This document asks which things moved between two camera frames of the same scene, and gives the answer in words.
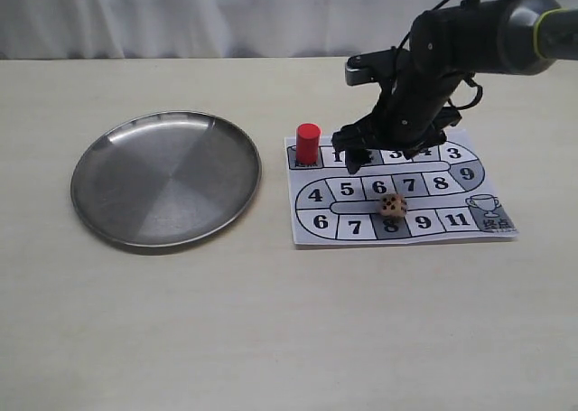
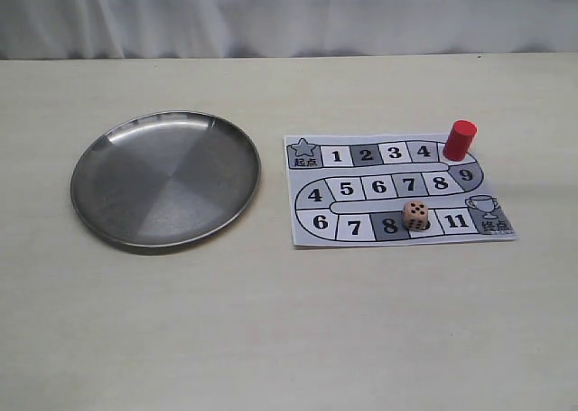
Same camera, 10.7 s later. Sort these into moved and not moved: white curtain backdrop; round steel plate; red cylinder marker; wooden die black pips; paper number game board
Moved: wooden die black pips; red cylinder marker
Not moved: round steel plate; white curtain backdrop; paper number game board
